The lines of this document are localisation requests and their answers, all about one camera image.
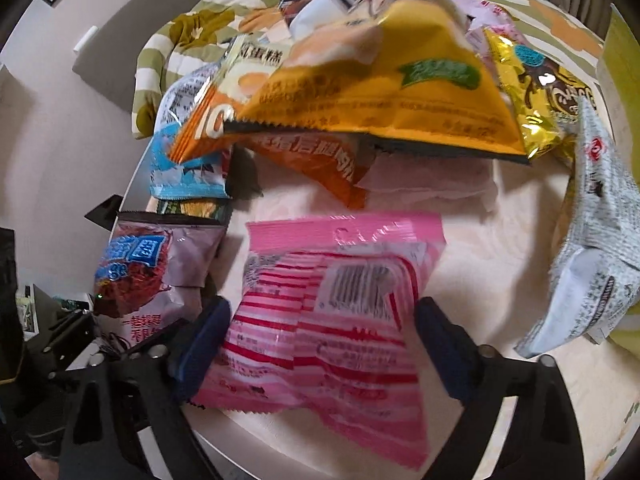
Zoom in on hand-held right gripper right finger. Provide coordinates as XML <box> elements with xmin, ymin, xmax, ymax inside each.
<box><xmin>412</xmin><ymin>296</ymin><xmax>586</xmax><ymax>480</ymax></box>

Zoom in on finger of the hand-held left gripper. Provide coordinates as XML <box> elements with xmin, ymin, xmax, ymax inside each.
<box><xmin>46</xmin><ymin>310</ymin><xmax>101</xmax><ymax>361</ymax></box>

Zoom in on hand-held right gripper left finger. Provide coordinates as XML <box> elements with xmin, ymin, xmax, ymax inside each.
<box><xmin>60</xmin><ymin>296</ymin><xmax>233</xmax><ymax>480</ymax></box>

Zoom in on pink striped snack packet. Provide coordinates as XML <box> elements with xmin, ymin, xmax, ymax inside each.
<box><xmin>192</xmin><ymin>211</ymin><xmax>446</xmax><ymax>471</ymax></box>

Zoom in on gold snack packet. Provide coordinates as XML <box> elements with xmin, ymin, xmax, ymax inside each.
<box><xmin>482</xmin><ymin>27</ymin><xmax>601</xmax><ymax>161</ymax></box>

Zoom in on pink white snack packet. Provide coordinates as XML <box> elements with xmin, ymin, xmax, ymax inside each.
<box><xmin>432</xmin><ymin>0</ymin><xmax>531</xmax><ymax>56</ymax></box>

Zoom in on mauve snack packet red rings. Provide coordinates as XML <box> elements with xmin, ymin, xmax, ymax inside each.
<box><xmin>92</xmin><ymin>210</ymin><xmax>228</xmax><ymax>356</ymax></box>

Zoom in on green corn snack packet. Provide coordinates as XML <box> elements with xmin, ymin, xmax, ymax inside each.
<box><xmin>155</xmin><ymin>197</ymin><xmax>233</xmax><ymax>226</ymax></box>

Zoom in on white paper tissue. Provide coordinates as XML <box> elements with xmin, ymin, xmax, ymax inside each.
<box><xmin>357</xmin><ymin>150</ymin><xmax>501</xmax><ymax>213</ymax></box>

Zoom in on blue snack packet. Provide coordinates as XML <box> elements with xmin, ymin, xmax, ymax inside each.
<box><xmin>149</xmin><ymin>57</ymin><xmax>236</xmax><ymax>200</ymax></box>

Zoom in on white grey snack packet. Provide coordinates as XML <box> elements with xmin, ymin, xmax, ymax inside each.
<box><xmin>515</xmin><ymin>95</ymin><xmax>640</xmax><ymax>358</ymax></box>

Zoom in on orange white snack packet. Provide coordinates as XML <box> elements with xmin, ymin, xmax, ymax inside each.
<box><xmin>170</xmin><ymin>35</ymin><xmax>301</xmax><ymax>163</ymax></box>

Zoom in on large yellow snack packet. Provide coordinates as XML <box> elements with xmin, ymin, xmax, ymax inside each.
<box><xmin>222</xmin><ymin>0</ymin><xmax>532</xmax><ymax>166</ymax></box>

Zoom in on floral striped blanket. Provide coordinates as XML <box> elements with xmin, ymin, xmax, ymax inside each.
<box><xmin>131</xmin><ymin>0</ymin><xmax>606</xmax><ymax>141</ymax></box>

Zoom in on brown white snack packet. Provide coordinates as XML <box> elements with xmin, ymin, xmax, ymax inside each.
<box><xmin>277</xmin><ymin>0</ymin><xmax>436</xmax><ymax>43</ymax></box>

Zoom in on black bracket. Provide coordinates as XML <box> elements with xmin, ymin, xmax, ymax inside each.
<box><xmin>84</xmin><ymin>194</ymin><xmax>124</xmax><ymax>232</ymax></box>

